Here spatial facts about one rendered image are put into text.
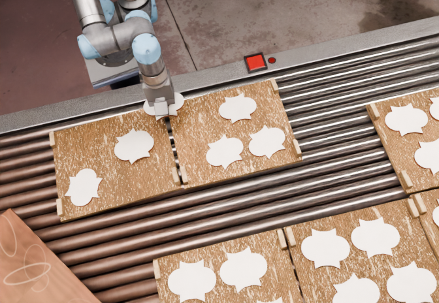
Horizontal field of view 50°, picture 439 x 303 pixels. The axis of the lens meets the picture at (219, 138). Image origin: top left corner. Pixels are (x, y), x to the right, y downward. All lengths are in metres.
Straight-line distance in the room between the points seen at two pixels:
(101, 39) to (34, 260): 0.67
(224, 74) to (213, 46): 1.30
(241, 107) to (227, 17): 1.63
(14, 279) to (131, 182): 0.45
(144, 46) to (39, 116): 0.69
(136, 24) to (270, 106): 0.58
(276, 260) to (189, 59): 1.85
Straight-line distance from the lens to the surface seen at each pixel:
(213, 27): 3.22
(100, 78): 1.95
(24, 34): 3.56
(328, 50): 1.91
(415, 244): 1.58
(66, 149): 1.76
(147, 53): 1.33
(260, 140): 1.63
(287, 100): 1.76
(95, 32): 1.43
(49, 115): 1.89
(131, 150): 1.66
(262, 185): 1.59
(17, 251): 1.55
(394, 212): 1.59
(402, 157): 1.68
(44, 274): 1.50
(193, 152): 1.64
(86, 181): 1.66
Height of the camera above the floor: 2.38
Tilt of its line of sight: 61 degrees down
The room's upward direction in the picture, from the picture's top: 8 degrees counter-clockwise
